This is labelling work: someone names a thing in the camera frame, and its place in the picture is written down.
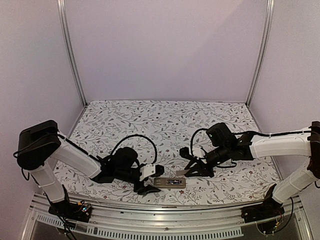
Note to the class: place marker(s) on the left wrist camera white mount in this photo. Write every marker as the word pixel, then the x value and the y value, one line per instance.
pixel 146 171

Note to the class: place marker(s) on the right aluminium frame post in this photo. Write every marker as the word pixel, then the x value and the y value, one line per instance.
pixel 262 51

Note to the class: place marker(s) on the grey remote control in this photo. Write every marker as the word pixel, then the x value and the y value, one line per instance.
pixel 160 182

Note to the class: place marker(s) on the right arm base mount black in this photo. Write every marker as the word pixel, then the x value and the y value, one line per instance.
pixel 269 208

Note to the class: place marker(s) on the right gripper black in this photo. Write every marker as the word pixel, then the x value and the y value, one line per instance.
pixel 203 170

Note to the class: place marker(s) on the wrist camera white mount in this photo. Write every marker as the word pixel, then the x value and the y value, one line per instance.
pixel 190 154
pixel 146 171

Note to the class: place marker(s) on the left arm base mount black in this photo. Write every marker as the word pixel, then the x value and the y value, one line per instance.
pixel 80 211

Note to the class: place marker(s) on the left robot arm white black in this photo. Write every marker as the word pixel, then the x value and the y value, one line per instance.
pixel 41 142

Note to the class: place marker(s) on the grey battery compartment cover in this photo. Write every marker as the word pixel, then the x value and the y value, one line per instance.
pixel 181 172

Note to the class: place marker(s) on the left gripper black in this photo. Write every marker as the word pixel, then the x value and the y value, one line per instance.
pixel 141 189

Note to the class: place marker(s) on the aluminium frame post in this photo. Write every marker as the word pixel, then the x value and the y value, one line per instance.
pixel 262 51
pixel 62 13

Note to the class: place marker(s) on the left aluminium frame post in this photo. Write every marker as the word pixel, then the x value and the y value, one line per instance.
pixel 62 13

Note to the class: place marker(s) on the floral patterned table mat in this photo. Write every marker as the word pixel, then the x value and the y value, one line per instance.
pixel 162 128

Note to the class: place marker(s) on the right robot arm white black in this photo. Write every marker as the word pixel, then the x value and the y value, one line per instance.
pixel 250 145

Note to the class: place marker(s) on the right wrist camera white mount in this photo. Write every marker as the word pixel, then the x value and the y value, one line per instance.
pixel 190 154

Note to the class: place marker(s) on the aluminium front rail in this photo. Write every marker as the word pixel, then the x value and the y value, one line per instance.
pixel 116 220

